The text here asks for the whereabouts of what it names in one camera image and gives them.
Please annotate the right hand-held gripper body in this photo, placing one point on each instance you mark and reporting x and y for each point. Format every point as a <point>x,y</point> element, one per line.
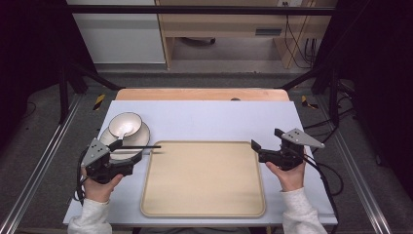
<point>285,157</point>

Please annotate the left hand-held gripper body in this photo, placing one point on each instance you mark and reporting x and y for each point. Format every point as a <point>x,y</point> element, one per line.
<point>97,162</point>

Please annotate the black chopstick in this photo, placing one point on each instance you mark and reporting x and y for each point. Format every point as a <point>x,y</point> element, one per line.
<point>141,147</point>

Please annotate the person's right hand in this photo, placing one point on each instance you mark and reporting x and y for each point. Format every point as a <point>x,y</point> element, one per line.
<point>291,179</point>

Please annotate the person's left hand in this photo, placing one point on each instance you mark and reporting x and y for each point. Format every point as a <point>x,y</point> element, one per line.
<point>97,191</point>

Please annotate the white ceramic spoon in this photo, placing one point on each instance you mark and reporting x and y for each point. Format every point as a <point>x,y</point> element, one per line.
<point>124,131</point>

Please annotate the white plate dark rim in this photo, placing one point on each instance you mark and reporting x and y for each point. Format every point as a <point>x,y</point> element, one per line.
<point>141,138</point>

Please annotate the white bowl dark rim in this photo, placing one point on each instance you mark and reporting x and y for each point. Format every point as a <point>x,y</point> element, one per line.
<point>126,123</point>

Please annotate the yellow black floor tape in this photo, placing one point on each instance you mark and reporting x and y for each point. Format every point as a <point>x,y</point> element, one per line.
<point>306,102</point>
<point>99,102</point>

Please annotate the pale lavender table sheet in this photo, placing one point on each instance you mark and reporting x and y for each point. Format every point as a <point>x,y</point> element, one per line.
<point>207,120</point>

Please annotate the beige rectangular tray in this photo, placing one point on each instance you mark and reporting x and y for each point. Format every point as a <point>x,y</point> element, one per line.
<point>203,182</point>

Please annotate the wooden table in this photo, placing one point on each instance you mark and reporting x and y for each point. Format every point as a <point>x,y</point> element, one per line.
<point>195,94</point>

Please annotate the white cabinet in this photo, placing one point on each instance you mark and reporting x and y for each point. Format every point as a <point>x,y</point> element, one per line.
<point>120,35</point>

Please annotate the black curtain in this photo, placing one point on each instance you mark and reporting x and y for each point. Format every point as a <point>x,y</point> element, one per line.
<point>380,65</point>
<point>29,48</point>

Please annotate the light wooden desk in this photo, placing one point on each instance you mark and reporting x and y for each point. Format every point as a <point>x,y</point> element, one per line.
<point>220,24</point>

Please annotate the aluminium floor rail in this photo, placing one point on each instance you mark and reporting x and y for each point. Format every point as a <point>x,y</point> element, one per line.
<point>39,159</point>
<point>357,175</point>

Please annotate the black metal frame stand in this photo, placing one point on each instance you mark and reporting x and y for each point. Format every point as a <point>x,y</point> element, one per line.
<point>333,94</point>
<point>64,94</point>

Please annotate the black horizontal frame bar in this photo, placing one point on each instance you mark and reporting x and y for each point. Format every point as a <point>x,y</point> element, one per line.
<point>195,10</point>

